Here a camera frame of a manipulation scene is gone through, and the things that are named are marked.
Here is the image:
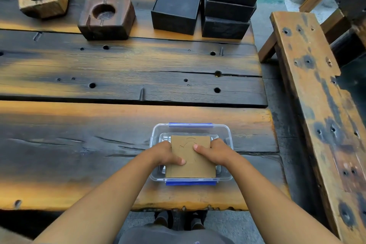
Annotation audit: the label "person's left shoe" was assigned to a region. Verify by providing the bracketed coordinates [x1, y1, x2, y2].
[154, 210, 174, 229]

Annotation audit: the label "clear plastic container blue clips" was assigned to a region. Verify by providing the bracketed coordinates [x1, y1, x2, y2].
[149, 123, 234, 186]

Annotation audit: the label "black square box with lid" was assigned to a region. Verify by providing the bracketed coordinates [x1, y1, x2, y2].
[151, 0, 204, 36]

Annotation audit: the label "person's right forearm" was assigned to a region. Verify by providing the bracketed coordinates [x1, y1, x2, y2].
[220, 154, 342, 244]

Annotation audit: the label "brown cardboard sheet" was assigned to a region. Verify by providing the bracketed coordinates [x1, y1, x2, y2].
[165, 135, 217, 179]

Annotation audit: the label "person's shoe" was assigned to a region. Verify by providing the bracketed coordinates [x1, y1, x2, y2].
[187, 210, 208, 230]
[154, 210, 174, 229]

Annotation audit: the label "person's right shoe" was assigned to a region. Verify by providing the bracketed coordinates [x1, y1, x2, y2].
[187, 210, 208, 230]

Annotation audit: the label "person's left forearm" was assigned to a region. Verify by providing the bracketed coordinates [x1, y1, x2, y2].
[32, 149, 161, 244]

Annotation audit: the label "dark wooden block ashtray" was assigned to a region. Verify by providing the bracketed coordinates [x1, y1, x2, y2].
[77, 0, 136, 41]

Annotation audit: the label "person's left hand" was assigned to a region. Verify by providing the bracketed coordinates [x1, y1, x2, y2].
[146, 140, 187, 167]

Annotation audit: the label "wooden chair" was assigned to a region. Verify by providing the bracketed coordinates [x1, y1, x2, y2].
[299, 0, 366, 53]

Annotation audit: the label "wooden bench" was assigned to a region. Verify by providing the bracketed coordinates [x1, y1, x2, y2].
[258, 11, 366, 244]

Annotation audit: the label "person's grey shorts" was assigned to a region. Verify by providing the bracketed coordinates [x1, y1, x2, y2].
[118, 225, 235, 244]

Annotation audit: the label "person's right hand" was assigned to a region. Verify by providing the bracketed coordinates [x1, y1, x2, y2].
[193, 138, 235, 168]

